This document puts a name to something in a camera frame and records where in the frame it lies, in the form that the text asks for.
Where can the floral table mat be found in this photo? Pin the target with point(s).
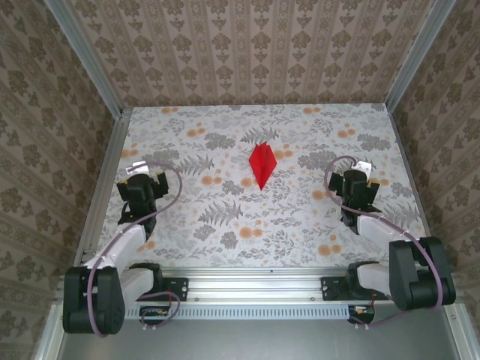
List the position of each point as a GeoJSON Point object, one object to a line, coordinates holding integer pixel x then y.
{"type": "Point", "coordinates": [262, 243]}

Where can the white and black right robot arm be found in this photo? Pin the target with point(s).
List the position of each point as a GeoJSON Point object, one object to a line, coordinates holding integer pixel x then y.
{"type": "Point", "coordinates": [375, 225]}

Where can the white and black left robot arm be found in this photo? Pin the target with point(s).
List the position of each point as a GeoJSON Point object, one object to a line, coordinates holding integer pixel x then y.
{"type": "Point", "coordinates": [125, 240]}

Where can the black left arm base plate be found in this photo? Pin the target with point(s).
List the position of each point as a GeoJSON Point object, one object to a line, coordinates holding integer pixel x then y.
{"type": "Point", "coordinates": [180, 288]}

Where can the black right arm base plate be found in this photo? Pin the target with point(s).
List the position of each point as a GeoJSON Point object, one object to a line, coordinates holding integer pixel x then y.
{"type": "Point", "coordinates": [330, 288]}

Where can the red paper sheet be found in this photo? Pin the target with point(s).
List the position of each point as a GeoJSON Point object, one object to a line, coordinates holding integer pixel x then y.
{"type": "Point", "coordinates": [262, 165]}

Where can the aluminium corner post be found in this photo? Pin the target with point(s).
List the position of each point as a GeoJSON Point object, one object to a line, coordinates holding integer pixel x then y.
{"type": "Point", "coordinates": [86, 60]}
{"type": "Point", "coordinates": [416, 52]}

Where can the aluminium cross beam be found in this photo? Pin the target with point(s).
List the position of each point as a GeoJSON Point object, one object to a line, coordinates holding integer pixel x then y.
{"type": "Point", "coordinates": [255, 288]}

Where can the aluminium side rail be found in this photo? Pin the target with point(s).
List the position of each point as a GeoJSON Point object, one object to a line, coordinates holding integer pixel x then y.
{"type": "Point", "coordinates": [103, 183]}
{"type": "Point", "coordinates": [414, 187]}

